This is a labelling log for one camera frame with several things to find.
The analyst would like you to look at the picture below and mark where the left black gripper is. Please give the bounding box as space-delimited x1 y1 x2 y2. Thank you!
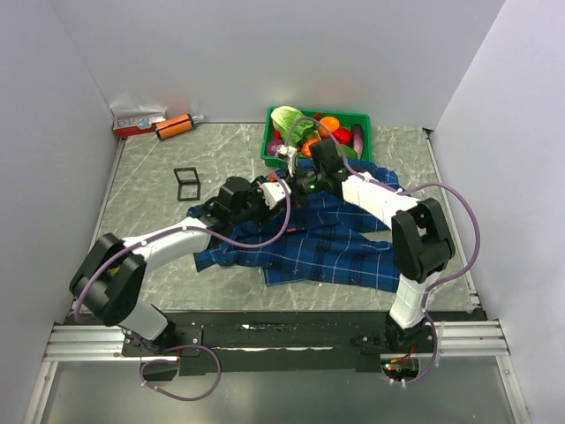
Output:
231 176 284 227

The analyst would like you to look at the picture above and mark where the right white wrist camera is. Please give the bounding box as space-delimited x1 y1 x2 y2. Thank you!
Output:
275 144 298 177

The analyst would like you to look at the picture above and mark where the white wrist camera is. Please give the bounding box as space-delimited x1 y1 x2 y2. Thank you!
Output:
260 174 291 211
275 144 298 177

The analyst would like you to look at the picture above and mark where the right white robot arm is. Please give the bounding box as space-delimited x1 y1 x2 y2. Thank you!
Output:
276 140 455 352

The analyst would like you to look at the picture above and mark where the green pepper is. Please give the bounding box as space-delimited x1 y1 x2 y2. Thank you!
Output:
341 144 358 160

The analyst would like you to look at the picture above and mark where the orange fruit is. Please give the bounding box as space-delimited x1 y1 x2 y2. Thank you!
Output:
318 116 341 139

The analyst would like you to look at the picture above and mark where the red white carton box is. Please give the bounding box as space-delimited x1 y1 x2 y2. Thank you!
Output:
112 105 166 139

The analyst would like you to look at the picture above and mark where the orange pumpkin toy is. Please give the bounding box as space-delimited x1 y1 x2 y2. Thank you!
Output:
300 138 320 157

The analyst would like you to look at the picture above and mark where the aluminium rail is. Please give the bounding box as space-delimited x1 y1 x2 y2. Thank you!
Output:
42 322 510 362

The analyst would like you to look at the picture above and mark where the orange cylinder bottle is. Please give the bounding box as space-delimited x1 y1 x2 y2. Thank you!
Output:
154 114 205 140

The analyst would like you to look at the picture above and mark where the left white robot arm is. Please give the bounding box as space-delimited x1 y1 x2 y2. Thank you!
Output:
70 175 291 355

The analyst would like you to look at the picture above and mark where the purple cable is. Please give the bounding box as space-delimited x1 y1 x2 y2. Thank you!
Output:
72 174 293 402
282 116 481 386

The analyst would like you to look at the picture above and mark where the red bell pepper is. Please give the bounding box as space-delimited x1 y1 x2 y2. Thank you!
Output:
332 127 353 147

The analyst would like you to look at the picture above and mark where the purple eggplant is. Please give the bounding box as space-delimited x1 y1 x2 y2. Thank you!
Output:
350 124 365 159

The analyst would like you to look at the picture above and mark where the black folding frame stand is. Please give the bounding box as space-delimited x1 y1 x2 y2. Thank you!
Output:
173 167 201 202

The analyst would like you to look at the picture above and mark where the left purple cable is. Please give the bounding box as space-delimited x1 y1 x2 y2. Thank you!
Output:
72 174 293 402

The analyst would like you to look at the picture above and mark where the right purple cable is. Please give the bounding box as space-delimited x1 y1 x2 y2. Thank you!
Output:
282 116 481 386

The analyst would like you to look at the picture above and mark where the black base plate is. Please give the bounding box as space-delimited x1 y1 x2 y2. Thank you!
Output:
65 311 486 379

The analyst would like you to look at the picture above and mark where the blue plaid shirt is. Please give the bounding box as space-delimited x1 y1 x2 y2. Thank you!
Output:
185 156 405 293

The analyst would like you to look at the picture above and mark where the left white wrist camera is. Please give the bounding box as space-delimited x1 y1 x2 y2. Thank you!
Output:
260 174 291 211

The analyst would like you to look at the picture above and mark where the napa cabbage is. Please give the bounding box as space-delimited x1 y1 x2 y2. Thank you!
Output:
270 106 318 148

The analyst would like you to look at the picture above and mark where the green plastic crate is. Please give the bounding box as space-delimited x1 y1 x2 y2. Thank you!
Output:
260 107 373 168

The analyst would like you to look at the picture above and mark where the red onion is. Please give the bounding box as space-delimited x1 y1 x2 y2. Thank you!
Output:
266 139 284 156

